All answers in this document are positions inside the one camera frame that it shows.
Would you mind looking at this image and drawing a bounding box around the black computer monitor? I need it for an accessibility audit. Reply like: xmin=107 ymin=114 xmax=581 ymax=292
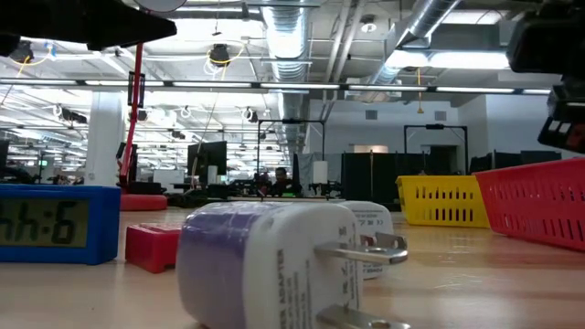
xmin=186 ymin=140 xmax=229 ymax=186

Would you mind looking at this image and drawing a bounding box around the red desk lamp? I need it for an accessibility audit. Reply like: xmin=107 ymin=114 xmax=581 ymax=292
xmin=116 ymin=43 xmax=169 ymax=212

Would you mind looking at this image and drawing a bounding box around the long ceiling light strip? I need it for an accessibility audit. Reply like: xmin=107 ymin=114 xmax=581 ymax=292
xmin=0 ymin=77 xmax=585 ymax=96

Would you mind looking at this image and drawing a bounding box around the yellow hanging cord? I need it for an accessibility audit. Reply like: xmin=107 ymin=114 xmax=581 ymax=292
xmin=414 ymin=68 xmax=425 ymax=115

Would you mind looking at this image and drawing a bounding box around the bright blue digital clock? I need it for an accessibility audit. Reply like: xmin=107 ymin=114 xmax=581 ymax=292
xmin=0 ymin=184 xmax=122 ymax=266

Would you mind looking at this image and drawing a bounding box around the white box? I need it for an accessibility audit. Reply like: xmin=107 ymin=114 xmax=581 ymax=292
xmin=313 ymin=160 xmax=329 ymax=185

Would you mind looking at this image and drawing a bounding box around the purple and white charger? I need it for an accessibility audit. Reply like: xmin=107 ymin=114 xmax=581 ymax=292
xmin=175 ymin=200 xmax=411 ymax=329

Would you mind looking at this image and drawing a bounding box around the black partition screen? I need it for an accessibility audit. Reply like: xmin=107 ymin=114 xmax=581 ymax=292
xmin=469 ymin=149 xmax=563 ymax=175
xmin=340 ymin=152 xmax=458 ymax=205

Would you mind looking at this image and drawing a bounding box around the yellow plastic basket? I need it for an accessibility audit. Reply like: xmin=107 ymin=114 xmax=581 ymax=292
xmin=395 ymin=175 xmax=491 ymax=228

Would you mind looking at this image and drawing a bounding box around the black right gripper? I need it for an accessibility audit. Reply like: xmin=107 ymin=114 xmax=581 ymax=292
xmin=505 ymin=8 xmax=585 ymax=120

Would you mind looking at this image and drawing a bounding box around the black metal frame stand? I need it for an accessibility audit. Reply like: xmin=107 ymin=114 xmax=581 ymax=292
xmin=256 ymin=118 xmax=327 ymax=184
xmin=403 ymin=122 xmax=470 ymax=177

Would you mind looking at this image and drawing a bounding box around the white column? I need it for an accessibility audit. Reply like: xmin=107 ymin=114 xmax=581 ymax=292
xmin=84 ymin=93 xmax=125 ymax=187

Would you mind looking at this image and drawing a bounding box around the wide red digital clock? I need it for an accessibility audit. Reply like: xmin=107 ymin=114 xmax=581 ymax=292
xmin=124 ymin=221 xmax=185 ymax=274

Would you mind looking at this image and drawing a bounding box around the red plastic basket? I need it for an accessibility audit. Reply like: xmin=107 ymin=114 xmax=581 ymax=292
xmin=473 ymin=157 xmax=585 ymax=253

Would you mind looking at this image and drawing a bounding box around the cyan and white charger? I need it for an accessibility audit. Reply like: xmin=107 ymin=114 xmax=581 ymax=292
xmin=340 ymin=199 xmax=409 ymax=281

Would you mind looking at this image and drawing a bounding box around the person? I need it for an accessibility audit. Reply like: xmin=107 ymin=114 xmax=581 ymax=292
xmin=271 ymin=166 xmax=299 ymax=196

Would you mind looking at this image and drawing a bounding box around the silver ventilation duct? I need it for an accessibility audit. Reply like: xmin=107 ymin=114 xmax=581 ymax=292
xmin=262 ymin=0 xmax=314 ymax=154
xmin=365 ymin=0 xmax=463 ymax=88

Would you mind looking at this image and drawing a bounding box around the black ceiling device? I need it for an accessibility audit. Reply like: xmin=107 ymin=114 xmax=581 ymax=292
xmin=208 ymin=43 xmax=232 ymax=69
xmin=7 ymin=40 xmax=36 ymax=64

